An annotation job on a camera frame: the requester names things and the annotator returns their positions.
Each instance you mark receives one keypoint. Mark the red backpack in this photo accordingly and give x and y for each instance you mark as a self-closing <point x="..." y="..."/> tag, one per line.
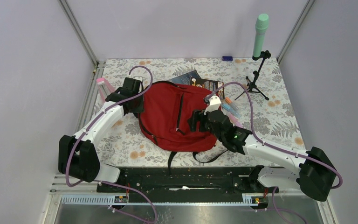
<point x="167" y="109"/>

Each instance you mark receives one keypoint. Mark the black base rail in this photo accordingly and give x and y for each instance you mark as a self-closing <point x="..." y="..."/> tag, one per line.
<point x="193" y="184"/>

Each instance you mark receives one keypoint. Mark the pink highlighter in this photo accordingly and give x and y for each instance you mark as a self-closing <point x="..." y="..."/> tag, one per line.
<point x="234" y="120"/>

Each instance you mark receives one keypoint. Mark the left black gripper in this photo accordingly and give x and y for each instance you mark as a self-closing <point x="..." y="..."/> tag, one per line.
<point x="139" y="109"/>

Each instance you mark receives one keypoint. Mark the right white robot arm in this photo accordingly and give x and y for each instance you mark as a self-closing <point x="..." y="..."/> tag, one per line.
<point x="309" y="171"/>

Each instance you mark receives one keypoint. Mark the green microphone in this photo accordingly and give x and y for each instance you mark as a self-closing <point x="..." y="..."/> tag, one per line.
<point x="261" y="26"/>

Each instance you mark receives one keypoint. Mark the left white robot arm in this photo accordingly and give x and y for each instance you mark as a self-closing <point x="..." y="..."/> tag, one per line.
<point x="77" y="153"/>

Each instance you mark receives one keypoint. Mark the orange highlighter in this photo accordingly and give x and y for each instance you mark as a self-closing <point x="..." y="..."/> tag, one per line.
<point x="231" y="103"/>

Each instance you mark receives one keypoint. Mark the blue highlighter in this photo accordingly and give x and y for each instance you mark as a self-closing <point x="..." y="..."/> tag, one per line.
<point x="228" y="108"/>

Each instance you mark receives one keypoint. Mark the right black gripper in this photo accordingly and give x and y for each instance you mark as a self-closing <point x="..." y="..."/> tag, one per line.
<point x="198" y="115"/>

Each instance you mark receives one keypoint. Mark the black tripod mic stand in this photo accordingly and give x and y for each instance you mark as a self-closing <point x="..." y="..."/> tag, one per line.
<point x="251" y="84"/>

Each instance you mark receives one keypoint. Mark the small blue box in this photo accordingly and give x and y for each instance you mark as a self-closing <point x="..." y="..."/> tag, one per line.
<point x="227" y="58"/>

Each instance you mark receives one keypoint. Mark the black cover book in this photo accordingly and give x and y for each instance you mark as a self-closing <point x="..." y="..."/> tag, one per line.
<point x="210" y="85"/>

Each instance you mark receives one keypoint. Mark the pink metronome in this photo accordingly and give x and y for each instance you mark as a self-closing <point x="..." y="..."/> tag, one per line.
<point x="104" y="88"/>

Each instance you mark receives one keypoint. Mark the dark blue book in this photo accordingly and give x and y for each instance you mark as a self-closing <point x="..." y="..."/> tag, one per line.
<point x="185" y="78"/>

